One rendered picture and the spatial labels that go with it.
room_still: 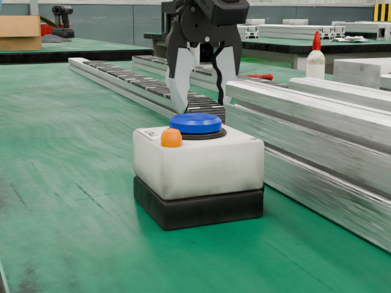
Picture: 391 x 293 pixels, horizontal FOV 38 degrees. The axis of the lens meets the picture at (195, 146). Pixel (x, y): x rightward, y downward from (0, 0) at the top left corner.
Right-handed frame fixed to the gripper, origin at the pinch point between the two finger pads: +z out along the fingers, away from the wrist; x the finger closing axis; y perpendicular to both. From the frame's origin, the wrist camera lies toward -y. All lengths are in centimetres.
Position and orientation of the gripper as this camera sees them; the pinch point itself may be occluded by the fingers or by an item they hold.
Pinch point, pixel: (203, 107)
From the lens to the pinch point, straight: 76.0
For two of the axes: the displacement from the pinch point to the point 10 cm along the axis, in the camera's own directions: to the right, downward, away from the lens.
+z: 0.0, 9.7, 2.2
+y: -3.7, -2.1, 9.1
